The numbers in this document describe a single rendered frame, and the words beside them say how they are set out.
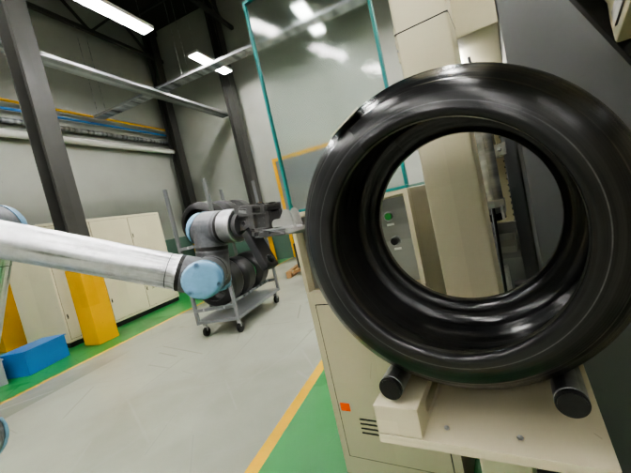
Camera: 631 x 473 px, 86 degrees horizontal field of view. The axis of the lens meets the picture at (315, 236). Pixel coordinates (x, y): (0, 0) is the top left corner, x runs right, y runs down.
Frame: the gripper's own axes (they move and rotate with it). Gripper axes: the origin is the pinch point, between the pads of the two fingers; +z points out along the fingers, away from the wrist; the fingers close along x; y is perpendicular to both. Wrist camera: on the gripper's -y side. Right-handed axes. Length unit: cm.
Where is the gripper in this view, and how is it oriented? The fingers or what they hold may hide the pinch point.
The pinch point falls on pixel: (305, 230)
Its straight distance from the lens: 80.1
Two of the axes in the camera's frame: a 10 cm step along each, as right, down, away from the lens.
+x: 4.9, -1.7, 8.5
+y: -1.2, -9.8, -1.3
